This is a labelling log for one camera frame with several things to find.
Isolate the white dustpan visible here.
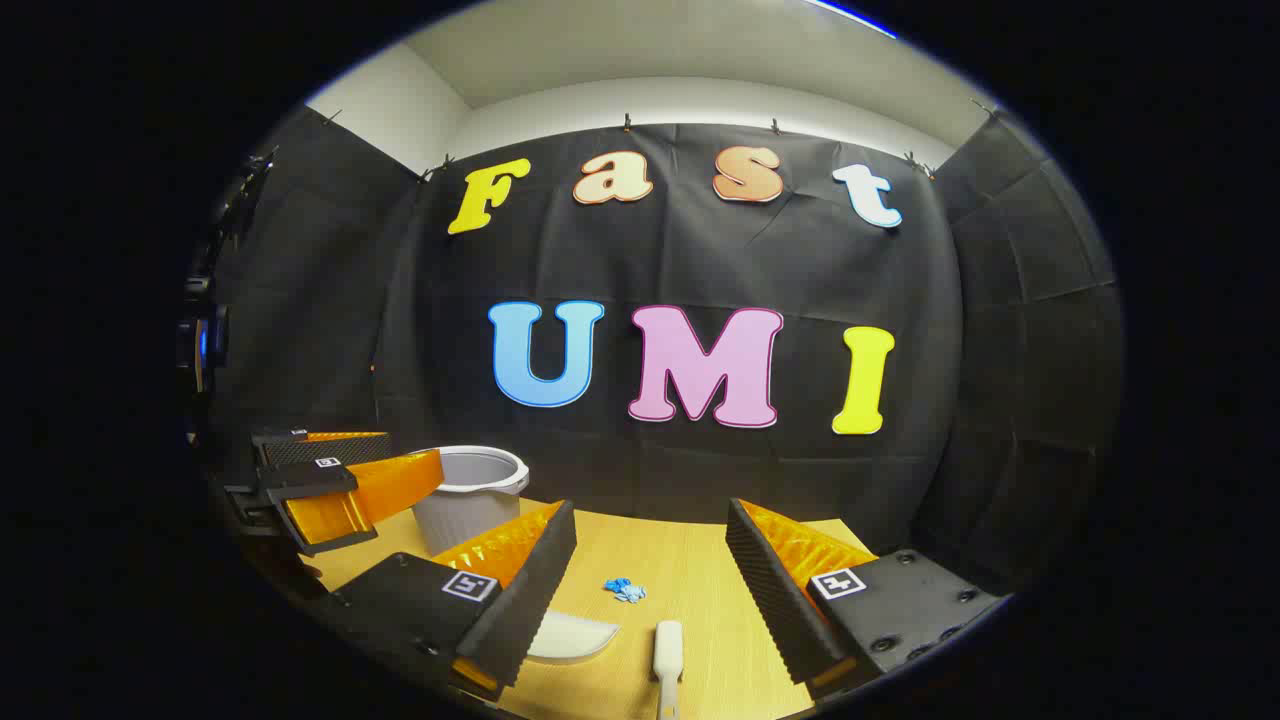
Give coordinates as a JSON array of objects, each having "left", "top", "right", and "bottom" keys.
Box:
[{"left": 524, "top": 609, "right": 622, "bottom": 667}]

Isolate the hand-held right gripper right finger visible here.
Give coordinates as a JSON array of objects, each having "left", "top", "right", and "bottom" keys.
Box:
[{"left": 725, "top": 497, "right": 1007, "bottom": 709}]

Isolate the small white broom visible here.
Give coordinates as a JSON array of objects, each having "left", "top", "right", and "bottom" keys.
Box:
[{"left": 654, "top": 620, "right": 685, "bottom": 720}]

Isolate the wooden desktop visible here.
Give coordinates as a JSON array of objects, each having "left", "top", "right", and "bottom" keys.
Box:
[{"left": 300, "top": 497, "right": 881, "bottom": 720}]

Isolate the white ribbed garbage bin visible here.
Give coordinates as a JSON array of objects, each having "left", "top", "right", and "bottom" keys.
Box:
[{"left": 410, "top": 445, "right": 531, "bottom": 557}]

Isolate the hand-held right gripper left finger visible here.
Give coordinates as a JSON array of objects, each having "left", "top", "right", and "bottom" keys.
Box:
[{"left": 325, "top": 498, "right": 579, "bottom": 701}]

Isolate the black device with blue light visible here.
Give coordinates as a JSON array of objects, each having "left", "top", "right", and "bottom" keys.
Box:
[{"left": 178, "top": 303, "right": 233, "bottom": 397}]

